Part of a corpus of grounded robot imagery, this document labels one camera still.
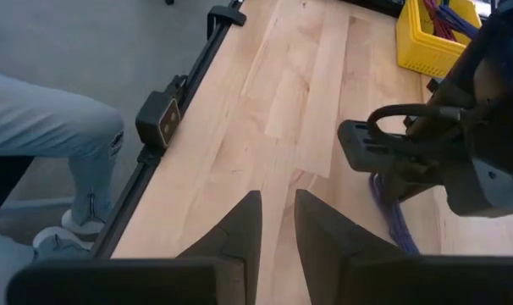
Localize person's grey trouser legs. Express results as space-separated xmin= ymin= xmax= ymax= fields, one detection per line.
xmin=0 ymin=69 xmax=125 ymax=305

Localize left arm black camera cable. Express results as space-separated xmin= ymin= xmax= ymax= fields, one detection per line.
xmin=366 ymin=103 xmax=467 ymax=143

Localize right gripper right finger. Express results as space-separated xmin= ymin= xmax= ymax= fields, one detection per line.
xmin=293 ymin=188 xmax=513 ymax=305

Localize small black camera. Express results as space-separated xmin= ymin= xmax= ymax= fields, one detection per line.
xmin=135 ymin=90 xmax=182 ymax=150

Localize yellow plastic basket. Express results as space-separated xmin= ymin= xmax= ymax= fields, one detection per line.
xmin=394 ymin=0 xmax=483 ymax=80

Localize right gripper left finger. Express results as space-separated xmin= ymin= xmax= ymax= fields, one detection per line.
xmin=5 ymin=189 xmax=264 ymax=305

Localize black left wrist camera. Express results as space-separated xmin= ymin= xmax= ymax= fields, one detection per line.
xmin=337 ymin=119 xmax=412 ymax=174

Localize person's shoe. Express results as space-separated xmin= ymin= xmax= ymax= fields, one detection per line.
xmin=31 ymin=226 xmax=93 ymax=260
xmin=61 ymin=209 xmax=106 ymax=236

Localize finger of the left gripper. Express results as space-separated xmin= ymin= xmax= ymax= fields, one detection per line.
xmin=383 ymin=167 xmax=444 ymax=202

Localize black table edge rail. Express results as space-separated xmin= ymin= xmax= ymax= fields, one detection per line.
xmin=89 ymin=0 xmax=247 ymax=260

